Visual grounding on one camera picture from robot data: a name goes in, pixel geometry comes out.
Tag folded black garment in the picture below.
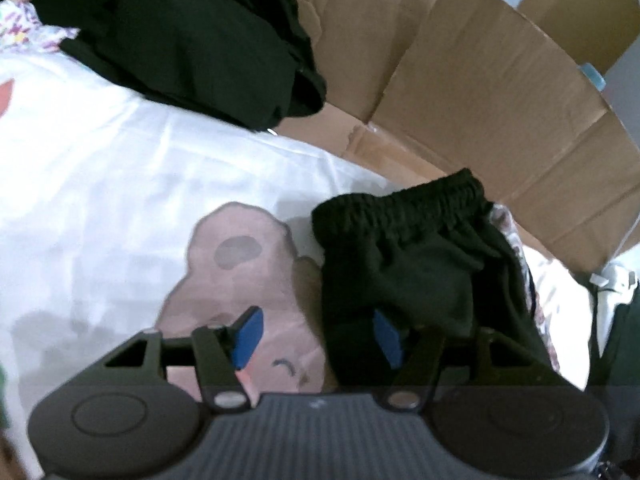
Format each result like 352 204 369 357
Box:
595 285 640 387

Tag flat cardboard sheet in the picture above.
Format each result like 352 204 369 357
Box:
100 0 640 274

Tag tall cardboard box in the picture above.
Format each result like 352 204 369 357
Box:
517 0 640 77

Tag white cloth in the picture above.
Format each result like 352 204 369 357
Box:
590 255 640 357

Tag doll in floral dress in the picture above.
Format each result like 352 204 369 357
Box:
0 0 81 56

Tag black bear-print pants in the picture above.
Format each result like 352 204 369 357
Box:
310 167 567 394

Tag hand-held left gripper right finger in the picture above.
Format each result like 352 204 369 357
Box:
374 309 552 410

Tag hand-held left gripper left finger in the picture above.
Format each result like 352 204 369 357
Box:
101 306 265 409

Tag crumpled black garment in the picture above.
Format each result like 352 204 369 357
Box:
30 0 329 134

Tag cream bear print bedsheet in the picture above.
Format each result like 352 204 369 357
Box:
0 52 597 480

